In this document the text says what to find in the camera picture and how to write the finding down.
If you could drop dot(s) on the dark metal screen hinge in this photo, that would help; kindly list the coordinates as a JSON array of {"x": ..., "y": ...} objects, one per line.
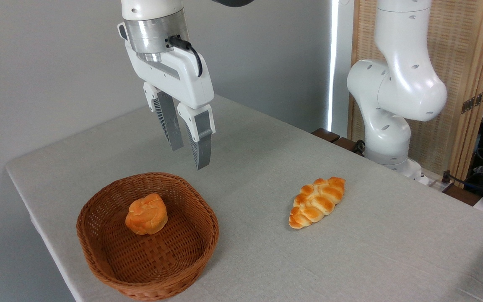
[{"x": 474, "y": 101}]

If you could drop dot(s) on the brown wicker basket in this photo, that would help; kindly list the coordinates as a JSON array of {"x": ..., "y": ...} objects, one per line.
[{"x": 111, "y": 256}]

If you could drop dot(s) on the wooden bamboo folding screen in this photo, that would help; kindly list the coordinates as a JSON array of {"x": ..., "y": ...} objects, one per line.
[{"x": 461, "y": 50}]

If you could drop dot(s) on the dark wooden block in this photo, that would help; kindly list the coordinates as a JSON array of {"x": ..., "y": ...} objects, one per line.
[
  {"x": 461, "y": 195},
  {"x": 346, "y": 144},
  {"x": 325, "y": 135}
]

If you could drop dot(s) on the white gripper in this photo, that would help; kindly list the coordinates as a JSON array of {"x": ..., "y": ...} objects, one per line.
[{"x": 183, "y": 79}]

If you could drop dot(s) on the grey tablecloth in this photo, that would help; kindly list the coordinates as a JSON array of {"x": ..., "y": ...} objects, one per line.
[{"x": 350, "y": 260}]

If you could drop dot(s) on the long braided bread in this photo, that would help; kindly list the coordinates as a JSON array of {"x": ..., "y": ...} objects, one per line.
[{"x": 317, "y": 203}]

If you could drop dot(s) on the round orange bread roll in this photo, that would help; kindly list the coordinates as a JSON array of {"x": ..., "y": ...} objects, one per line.
[{"x": 147, "y": 214}]

